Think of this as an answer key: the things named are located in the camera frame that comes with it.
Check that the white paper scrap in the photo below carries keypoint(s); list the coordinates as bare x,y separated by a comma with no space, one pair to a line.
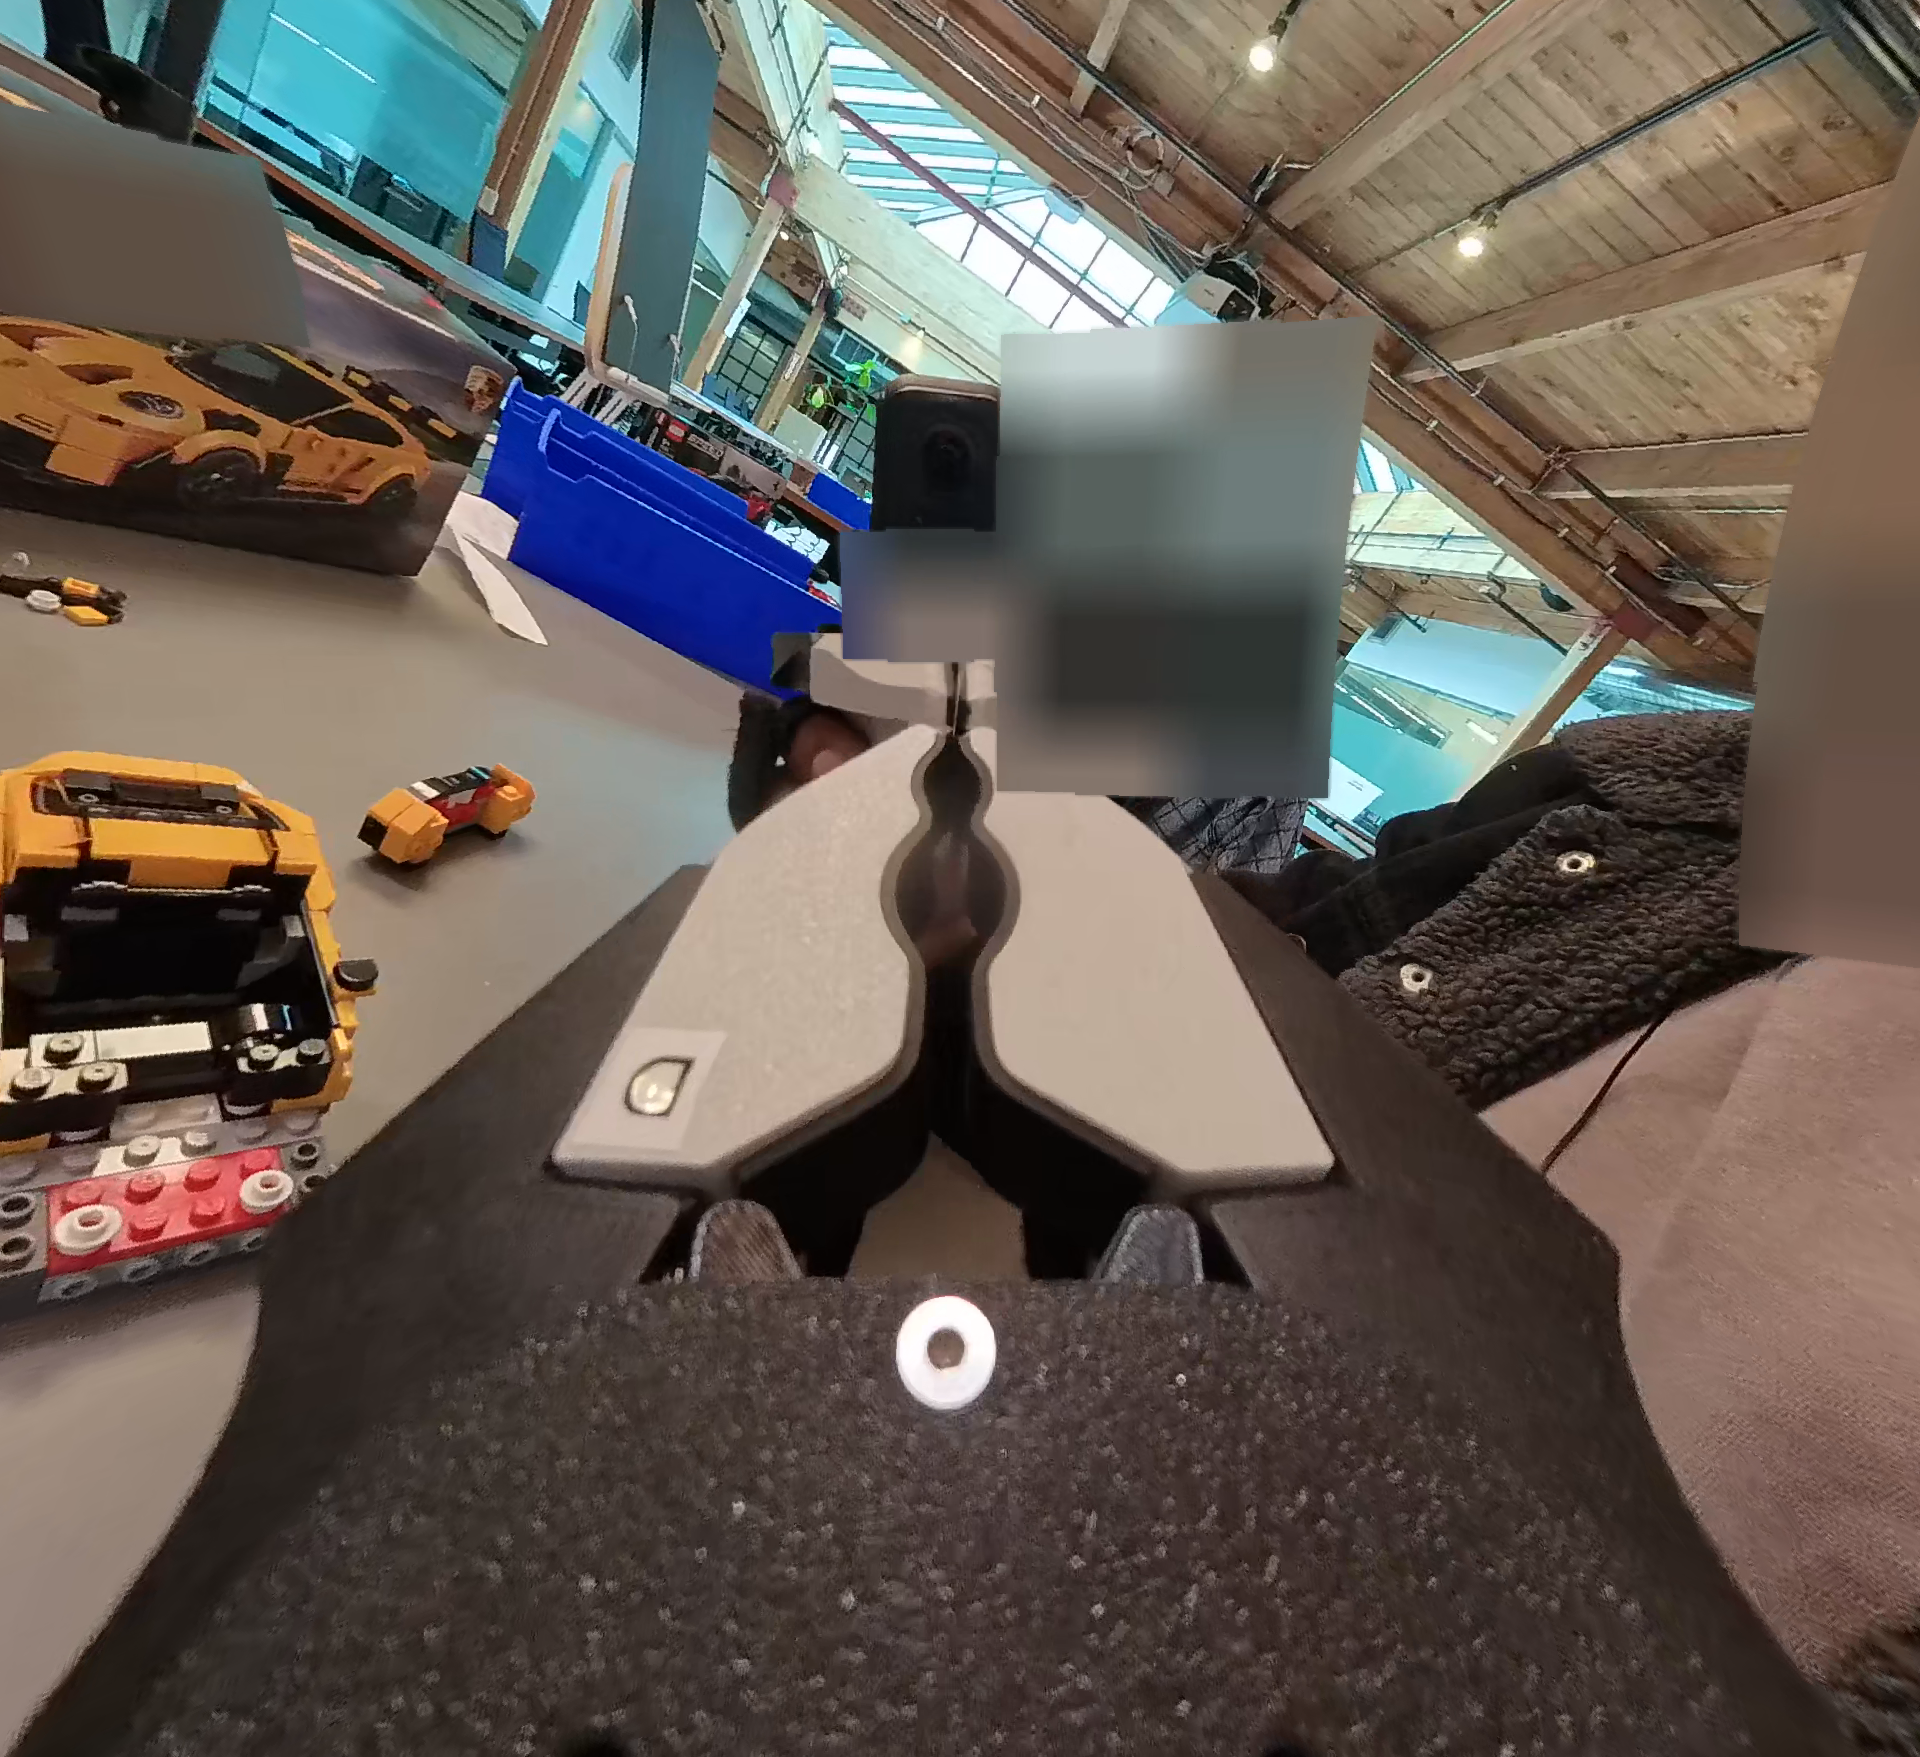
495,572

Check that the white ceiling device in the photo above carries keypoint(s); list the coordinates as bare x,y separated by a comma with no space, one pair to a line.
1223,288

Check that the dark lego set box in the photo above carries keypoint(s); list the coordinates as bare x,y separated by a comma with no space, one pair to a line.
224,437

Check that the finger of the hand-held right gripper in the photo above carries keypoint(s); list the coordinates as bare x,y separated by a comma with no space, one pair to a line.
901,690

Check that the beige shirt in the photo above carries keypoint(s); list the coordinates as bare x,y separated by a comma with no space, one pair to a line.
1755,1263

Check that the dark hanging panel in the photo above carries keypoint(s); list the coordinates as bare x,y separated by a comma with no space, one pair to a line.
667,168

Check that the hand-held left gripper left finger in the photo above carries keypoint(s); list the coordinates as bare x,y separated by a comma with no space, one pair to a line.
780,978

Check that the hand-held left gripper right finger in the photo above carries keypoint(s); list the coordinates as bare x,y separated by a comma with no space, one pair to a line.
1141,1023

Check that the small black orange lego assembly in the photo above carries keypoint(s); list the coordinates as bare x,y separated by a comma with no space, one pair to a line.
68,599

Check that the black orange lego bumper assembly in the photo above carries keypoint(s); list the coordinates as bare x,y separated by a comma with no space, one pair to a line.
443,813

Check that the yellow lego car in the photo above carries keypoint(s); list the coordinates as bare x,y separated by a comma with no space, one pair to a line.
150,1009

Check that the dark plaid cloth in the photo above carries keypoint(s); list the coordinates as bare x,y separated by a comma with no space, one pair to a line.
1230,836

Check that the blue plastic bin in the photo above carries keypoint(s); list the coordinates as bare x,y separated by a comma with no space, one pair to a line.
660,528

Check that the person's right hand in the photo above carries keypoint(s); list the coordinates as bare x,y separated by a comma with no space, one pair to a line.
826,745

